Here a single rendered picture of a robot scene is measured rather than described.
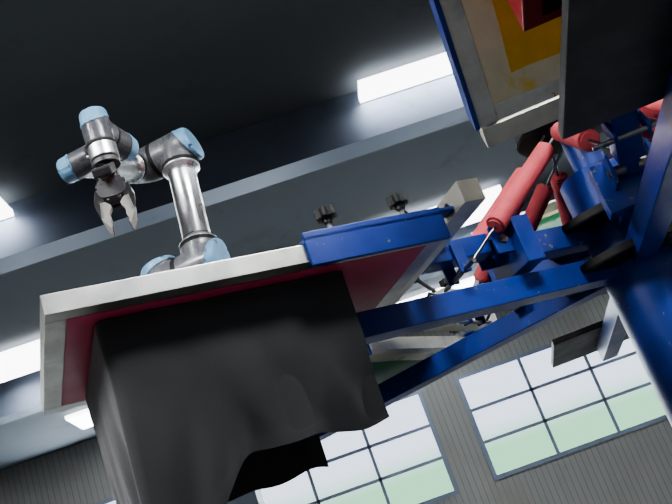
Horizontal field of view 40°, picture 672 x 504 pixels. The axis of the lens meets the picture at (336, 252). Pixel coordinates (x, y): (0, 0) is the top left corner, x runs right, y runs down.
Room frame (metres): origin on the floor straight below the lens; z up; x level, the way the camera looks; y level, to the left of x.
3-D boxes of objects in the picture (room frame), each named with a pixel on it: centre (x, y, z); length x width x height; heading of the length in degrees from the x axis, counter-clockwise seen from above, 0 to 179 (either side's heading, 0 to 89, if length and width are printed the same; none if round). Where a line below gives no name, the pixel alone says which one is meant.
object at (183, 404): (1.62, 0.22, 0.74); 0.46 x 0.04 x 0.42; 114
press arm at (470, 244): (2.06, -0.26, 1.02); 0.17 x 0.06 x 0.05; 114
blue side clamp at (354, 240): (1.68, -0.08, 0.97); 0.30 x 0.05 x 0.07; 114
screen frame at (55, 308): (1.83, 0.25, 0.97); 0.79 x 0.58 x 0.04; 114
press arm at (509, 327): (2.63, -0.21, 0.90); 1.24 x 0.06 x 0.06; 54
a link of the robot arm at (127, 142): (2.15, 0.47, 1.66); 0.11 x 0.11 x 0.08; 76
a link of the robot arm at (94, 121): (2.05, 0.47, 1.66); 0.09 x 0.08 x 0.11; 166
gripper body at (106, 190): (2.05, 0.47, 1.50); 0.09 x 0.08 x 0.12; 4
